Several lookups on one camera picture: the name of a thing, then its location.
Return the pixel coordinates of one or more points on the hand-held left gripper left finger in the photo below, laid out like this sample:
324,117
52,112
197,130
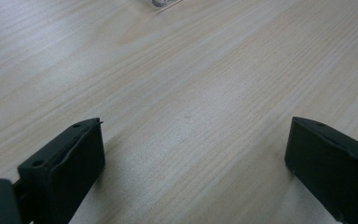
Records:
65,171

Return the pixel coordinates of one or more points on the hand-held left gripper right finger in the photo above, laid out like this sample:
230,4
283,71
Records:
332,168

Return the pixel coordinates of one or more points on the small white object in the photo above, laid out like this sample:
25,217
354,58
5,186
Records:
163,2

